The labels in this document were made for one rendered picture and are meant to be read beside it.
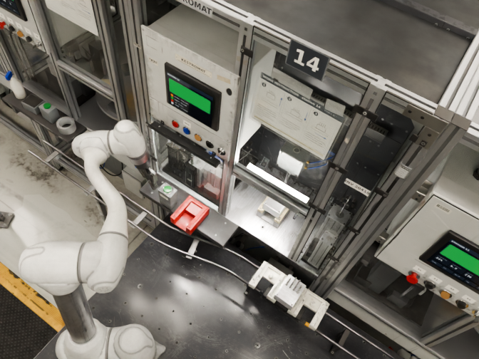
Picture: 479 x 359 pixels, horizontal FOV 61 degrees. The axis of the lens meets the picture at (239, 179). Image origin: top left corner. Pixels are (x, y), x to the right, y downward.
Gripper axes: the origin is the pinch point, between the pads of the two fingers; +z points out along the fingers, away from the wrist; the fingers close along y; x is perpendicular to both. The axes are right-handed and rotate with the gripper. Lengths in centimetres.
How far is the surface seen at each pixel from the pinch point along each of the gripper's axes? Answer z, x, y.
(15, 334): 87, 99, 60
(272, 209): 18, -27, -50
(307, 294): 36, -5, -83
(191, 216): 19.8, -2.7, -16.5
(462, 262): -29, -20, -127
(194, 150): -23.6, -14.1, -20.9
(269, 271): 34, -4, -62
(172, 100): -46, -17, -13
